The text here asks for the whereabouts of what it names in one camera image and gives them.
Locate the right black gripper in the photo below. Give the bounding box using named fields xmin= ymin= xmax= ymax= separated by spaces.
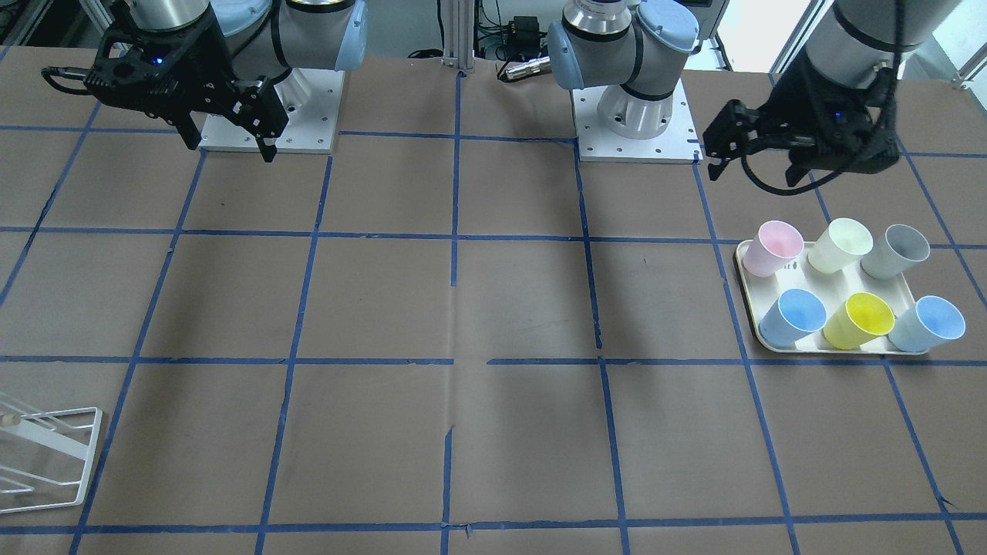
xmin=83 ymin=9 xmax=289 ymax=163

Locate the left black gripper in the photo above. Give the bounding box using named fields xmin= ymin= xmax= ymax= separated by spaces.
xmin=702 ymin=52 xmax=901 ymax=187

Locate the cream white plastic cup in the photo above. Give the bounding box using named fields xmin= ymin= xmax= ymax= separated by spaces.
xmin=807 ymin=217 xmax=874 ymax=274

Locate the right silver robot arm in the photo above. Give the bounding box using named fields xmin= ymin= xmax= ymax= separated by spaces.
xmin=71 ymin=1 xmax=369 ymax=162

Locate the pink plastic cup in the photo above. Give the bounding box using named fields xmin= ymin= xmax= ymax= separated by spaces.
xmin=743 ymin=219 xmax=805 ymax=278

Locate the grey plastic cup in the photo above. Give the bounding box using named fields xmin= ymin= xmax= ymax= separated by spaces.
xmin=861 ymin=224 xmax=931 ymax=280

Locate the light blue cup near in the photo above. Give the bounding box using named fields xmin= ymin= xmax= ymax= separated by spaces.
xmin=758 ymin=288 xmax=828 ymax=348

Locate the light blue cup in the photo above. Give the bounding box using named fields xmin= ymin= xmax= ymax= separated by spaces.
xmin=888 ymin=295 xmax=967 ymax=352
xmin=758 ymin=288 xmax=828 ymax=348

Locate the yellow plastic cup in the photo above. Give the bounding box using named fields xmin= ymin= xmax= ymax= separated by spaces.
xmin=822 ymin=292 xmax=897 ymax=350

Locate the light blue cup far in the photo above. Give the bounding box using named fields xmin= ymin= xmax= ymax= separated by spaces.
xmin=888 ymin=295 xmax=967 ymax=352

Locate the cream plastic tray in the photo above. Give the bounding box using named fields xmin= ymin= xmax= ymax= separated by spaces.
xmin=733 ymin=240 xmax=928 ymax=356

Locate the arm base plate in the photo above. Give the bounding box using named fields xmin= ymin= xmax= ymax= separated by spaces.
xmin=571 ymin=79 xmax=702 ymax=164
xmin=200 ymin=68 xmax=349 ymax=154

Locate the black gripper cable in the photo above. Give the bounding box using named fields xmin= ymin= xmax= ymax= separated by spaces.
xmin=740 ymin=0 xmax=907 ymax=197

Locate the silver cable connector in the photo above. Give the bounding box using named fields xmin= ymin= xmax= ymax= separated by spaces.
xmin=497 ymin=55 xmax=552 ymax=83

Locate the aluminium frame post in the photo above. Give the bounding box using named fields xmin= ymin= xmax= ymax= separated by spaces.
xmin=438 ymin=0 xmax=478 ymax=74

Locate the white wire cup rack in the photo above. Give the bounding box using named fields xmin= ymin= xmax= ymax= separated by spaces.
xmin=1 ymin=392 xmax=103 ymax=514

